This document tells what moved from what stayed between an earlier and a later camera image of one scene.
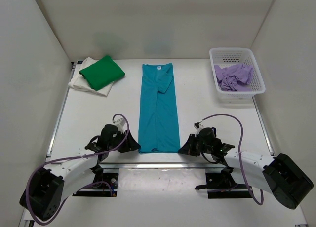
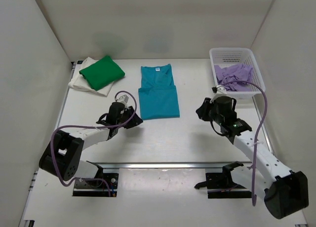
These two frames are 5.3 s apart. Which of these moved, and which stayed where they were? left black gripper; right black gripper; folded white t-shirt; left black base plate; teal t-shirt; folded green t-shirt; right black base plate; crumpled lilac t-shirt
Moved: left black gripper; right black gripper; teal t-shirt
Stayed: folded green t-shirt; right black base plate; folded white t-shirt; left black base plate; crumpled lilac t-shirt
